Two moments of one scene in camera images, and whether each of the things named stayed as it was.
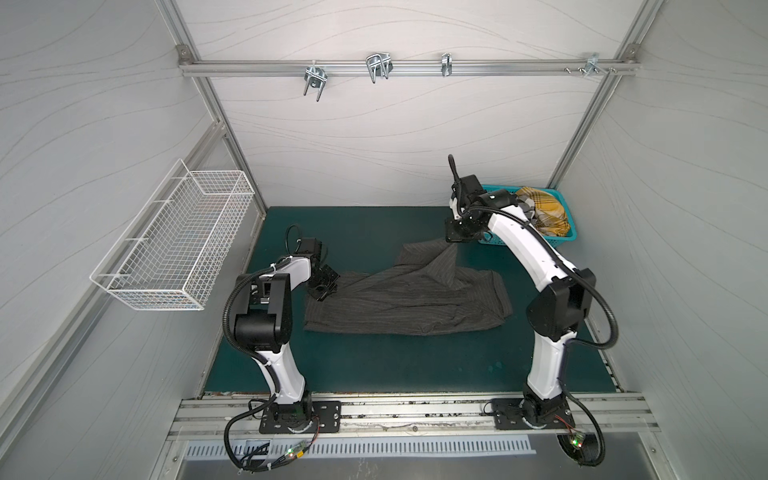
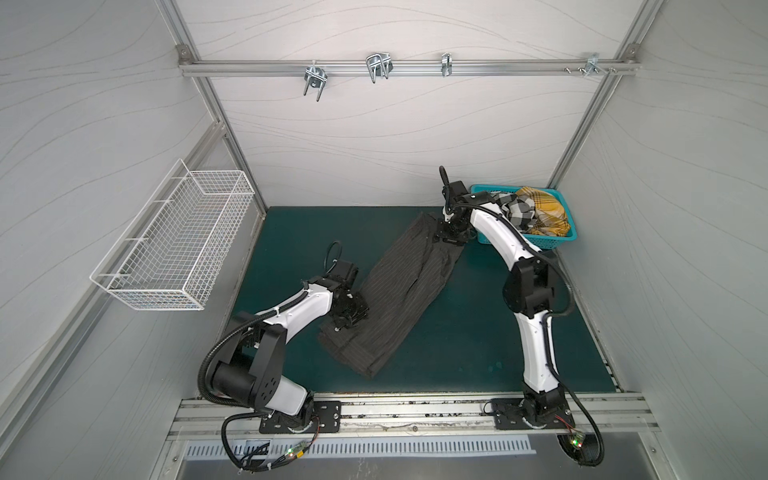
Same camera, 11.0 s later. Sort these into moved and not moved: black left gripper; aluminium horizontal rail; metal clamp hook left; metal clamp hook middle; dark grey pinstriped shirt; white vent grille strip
Moved: black left gripper; dark grey pinstriped shirt
Not moved: white vent grille strip; metal clamp hook middle; metal clamp hook left; aluminium horizontal rail
